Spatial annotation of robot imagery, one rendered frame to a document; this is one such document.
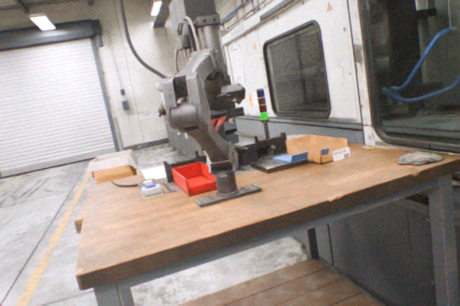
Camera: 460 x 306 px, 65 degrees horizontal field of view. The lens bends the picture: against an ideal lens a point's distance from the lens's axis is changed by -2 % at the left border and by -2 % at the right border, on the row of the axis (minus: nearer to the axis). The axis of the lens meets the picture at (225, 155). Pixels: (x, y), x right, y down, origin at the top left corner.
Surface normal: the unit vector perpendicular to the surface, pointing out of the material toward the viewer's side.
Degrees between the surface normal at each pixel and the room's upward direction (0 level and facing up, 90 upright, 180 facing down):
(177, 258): 90
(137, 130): 90
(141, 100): 90
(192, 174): 90
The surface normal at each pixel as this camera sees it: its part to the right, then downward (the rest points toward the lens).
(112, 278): 0.32, 0.11
